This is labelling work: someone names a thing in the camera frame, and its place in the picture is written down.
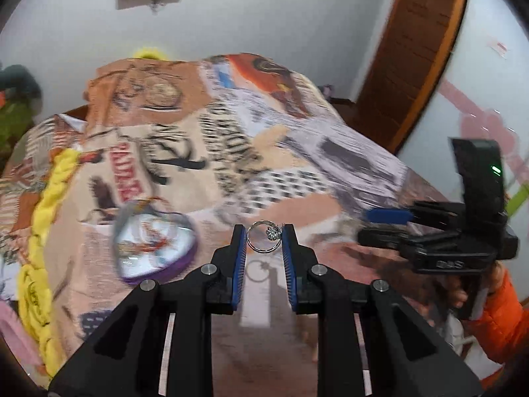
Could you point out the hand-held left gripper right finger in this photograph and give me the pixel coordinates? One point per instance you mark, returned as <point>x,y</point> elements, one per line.
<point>289,273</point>

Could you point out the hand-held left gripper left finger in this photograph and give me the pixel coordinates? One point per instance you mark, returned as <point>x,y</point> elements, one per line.
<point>239,273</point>

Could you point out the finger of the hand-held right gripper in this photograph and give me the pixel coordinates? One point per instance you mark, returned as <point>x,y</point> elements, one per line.
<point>388,215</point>
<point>380,239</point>

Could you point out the purple heart-shaped tin box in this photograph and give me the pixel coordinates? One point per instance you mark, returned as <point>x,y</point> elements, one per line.
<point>188,252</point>

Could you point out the person's right hand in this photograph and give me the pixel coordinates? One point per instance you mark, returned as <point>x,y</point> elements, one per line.
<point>456,293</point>

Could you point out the lime green strip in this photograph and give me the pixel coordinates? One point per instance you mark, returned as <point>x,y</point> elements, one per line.
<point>518,200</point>

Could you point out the printed blanket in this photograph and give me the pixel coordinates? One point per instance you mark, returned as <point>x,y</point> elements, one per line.
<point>289,165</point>

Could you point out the wooden door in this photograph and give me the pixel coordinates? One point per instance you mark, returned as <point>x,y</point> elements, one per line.
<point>413,49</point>

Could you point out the yellow blanket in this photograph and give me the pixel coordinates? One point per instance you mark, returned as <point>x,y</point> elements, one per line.
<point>37,293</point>

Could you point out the pink cloth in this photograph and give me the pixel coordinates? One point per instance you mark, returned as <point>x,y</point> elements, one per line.
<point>14,331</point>

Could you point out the patterned bed sheet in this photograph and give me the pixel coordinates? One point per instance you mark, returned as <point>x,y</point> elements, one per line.
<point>29,165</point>

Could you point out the pink heart wall decal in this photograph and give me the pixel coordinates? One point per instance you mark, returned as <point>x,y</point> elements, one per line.
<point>511,149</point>
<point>481,126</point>

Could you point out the pink ribbon wall decal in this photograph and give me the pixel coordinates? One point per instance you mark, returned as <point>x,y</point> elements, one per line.
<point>461,97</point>

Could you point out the red white wall sticker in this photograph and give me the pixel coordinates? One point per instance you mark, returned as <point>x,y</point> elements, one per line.
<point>498,48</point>

